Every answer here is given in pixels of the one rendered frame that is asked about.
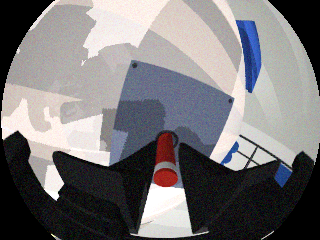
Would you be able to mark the blue-grey sloped panel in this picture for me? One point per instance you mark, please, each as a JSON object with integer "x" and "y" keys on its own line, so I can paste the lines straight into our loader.
{"x": 156, "y": 100}

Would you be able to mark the red peg with grey band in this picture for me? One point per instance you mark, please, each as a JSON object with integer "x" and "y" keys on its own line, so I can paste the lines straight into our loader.
{"x": 165, "y": 164}

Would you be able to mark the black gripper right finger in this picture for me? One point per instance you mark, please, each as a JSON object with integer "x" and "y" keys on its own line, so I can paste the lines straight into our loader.
{"x": 210, "y": 187}

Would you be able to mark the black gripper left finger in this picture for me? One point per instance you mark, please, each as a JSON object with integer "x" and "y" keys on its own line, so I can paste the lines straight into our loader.
{"x": 125, "y": 183}

